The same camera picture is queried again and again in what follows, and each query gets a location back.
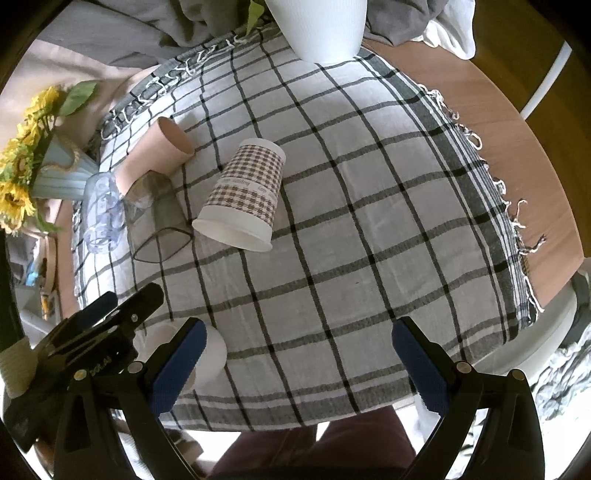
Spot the white cup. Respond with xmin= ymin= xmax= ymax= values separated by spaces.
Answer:
xmin=133 ymin=322 xmax=228 ymax=394

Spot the smoky grey square cup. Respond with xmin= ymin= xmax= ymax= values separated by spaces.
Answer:
xmin=123 ymin=170 xmax=193 ymax=264

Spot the checkered paper cup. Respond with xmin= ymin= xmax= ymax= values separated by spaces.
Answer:
xmin=192 ymin=138 xmax=287 ymax=253

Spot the pink cup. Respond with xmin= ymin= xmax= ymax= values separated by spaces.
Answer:
xmin=115 ymin=117 xmax=194 ymax=196

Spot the clear blue plastic jar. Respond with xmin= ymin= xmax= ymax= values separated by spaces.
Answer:
xmin=82 ymin=172 xmax=125 ymax=254

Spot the light blue ribbed vase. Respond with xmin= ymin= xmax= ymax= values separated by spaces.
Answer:
xmin=31 ymin=135 xmax=99 ymax=201

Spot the sunflower bouquet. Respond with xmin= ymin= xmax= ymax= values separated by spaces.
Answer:
xmin=1 ymin=81 xmax=97 ymax=235

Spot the checkered grey tablecloth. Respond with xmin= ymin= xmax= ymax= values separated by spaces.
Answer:
xmin=72 ymin=26 xmax=539 ymax=431

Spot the pink curtain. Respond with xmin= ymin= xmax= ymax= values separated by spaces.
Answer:
xmin=0 ymin=38 xmax=150 ymax=153

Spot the grey curtain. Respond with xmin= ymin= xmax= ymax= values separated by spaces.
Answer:
xmin=39 ymin=1 xmax=476 ymax=68

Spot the green potted plant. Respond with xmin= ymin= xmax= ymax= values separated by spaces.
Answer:
xmin=245 ymin=0 xmax=266 ymax=35

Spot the white plant pot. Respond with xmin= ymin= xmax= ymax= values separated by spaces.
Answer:
xmin=266 ymin=0 xmax=368 ymax=65

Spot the white chair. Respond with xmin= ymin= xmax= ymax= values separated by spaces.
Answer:
xmin=520 ymin=41 xmax=572 ymax=120

